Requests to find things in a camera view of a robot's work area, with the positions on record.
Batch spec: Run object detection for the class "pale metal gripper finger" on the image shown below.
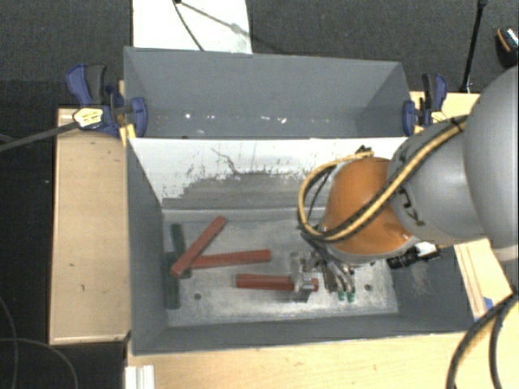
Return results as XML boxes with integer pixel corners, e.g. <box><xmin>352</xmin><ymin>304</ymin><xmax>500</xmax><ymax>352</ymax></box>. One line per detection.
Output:
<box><xmin>290</xmin><ymin>252</ymin><xmax>312</xmax><ymax>278</ymax></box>
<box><xmin>292</xmin><ymin>274</ymin><xmax>320</xmax><ymax>303</ymax></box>

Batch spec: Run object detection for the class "red-brown flat block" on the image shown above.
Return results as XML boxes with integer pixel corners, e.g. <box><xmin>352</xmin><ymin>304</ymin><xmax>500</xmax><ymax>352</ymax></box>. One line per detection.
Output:
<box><xmin>169</xmin><ymin>216</ymin><xmax>229</xmax><ymax>279</ymax></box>
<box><xmin>235</xmin><ymin>272</ymin><xmax>320</xmax><ymax>293</ymax></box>
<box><xmin>189</xmin><ymin>249</ymin><xmax>272</xmax><ymax>270</ymax></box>

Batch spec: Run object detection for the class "dark green flat block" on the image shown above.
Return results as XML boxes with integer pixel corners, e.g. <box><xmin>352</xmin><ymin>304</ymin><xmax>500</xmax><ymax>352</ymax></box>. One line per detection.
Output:
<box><xmin>164</xmin><ymin>251</ymin><xmax>192</xmax><ymax>310</ymax></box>
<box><xmin>169</xmin><ymin>223</ymin><xmax>187</xmax><ymax>259</ymax></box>

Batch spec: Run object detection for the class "grey metal bin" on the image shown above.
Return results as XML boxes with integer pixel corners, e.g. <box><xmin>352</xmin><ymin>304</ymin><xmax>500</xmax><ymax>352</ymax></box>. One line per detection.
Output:
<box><xmin>122</xmin><ymin>45</ymin><xmax>476</xmax><ymax>356</ymax></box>

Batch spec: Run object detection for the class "black cylinder on white bracket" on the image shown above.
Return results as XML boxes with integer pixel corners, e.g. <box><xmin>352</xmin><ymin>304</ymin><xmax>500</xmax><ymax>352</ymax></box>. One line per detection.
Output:
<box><xmin>386</xmin><ymin>243</ymin><xmax>442</xmax><ymax>270</ymax></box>

